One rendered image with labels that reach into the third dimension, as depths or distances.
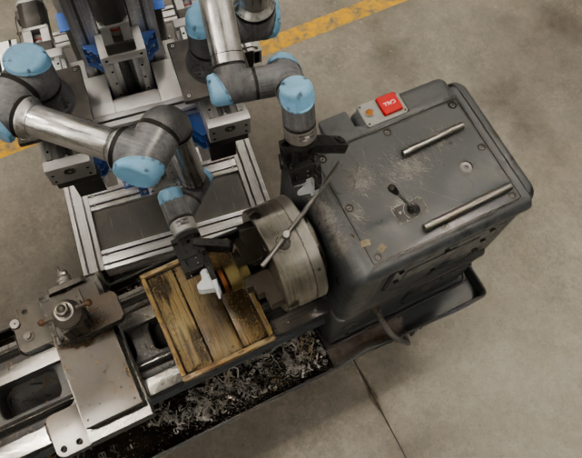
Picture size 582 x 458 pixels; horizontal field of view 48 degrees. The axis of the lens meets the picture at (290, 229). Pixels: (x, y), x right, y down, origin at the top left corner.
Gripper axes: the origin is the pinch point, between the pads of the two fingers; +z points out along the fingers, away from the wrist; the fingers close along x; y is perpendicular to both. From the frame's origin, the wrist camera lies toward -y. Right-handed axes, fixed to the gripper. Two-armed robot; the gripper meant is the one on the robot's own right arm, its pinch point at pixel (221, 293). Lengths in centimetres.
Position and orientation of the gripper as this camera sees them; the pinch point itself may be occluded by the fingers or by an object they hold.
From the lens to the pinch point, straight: 183.1
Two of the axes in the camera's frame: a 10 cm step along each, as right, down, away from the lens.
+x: 0.4, -3.7, -9.3
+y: -9.1, 3.8, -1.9
